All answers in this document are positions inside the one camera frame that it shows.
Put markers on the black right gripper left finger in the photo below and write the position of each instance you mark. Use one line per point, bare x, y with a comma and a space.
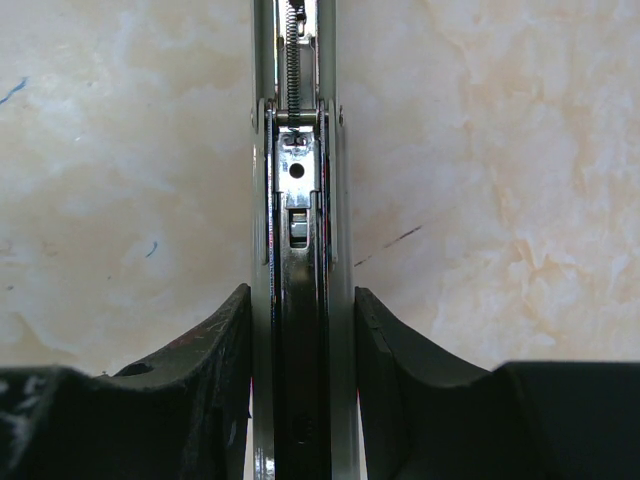
178, 413

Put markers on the large black chrome stapler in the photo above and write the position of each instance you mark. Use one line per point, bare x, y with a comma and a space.
304, 393

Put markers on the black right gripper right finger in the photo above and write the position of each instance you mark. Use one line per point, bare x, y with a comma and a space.
428, 414

